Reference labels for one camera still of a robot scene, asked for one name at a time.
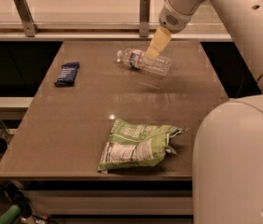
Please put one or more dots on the grey table drawer base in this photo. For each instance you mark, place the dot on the grey table drawer base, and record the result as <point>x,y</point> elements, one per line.
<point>111,198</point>

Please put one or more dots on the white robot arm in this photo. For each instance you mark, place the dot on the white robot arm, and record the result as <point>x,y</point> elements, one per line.
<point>227,163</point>

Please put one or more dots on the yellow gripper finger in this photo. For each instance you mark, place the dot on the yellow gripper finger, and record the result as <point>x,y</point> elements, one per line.
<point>158,43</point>

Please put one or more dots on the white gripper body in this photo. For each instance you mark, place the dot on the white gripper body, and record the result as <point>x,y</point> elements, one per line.
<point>173,20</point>

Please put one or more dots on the green cylinder object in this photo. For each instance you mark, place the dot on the green cylinder object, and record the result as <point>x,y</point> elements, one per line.
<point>11,216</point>

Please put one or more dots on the clear plastic water bottle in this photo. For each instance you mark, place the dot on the clear plastic water bottle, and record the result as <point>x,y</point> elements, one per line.
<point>135,58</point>

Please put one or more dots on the left metal railing bracket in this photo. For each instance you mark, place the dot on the left metal railing bracket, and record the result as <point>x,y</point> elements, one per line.
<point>28,24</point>

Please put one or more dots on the dark blue snack bar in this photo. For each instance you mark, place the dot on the dark blue snack bar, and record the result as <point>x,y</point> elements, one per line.
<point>67,75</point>

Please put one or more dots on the green chip bag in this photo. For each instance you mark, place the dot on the green chip bag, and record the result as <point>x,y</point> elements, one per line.
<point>136,145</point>

